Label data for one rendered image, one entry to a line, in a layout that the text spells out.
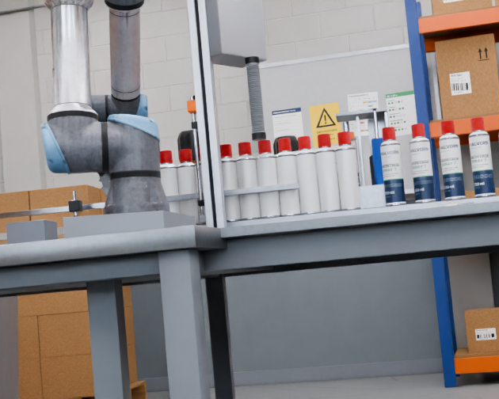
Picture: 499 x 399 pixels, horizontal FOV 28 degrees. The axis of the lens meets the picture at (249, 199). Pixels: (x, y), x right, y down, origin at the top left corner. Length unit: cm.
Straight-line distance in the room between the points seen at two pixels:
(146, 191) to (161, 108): 521
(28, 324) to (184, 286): 432
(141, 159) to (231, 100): 506
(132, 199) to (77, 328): 380
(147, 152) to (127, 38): 35
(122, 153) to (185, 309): 56
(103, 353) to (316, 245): 48
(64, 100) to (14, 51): 558
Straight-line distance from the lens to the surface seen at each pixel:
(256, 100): 251
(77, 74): 231
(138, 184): 224
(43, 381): 608
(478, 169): 257
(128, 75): 254
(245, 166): 257
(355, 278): 701
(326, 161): 256
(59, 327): 603
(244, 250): 197
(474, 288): 685
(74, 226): 223
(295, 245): 196
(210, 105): 247
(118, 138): 225
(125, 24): 247
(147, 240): 180
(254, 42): 257
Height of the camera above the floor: 71
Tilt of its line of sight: 5 degrees up
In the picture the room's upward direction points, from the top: 5 degrees counter-clockwise
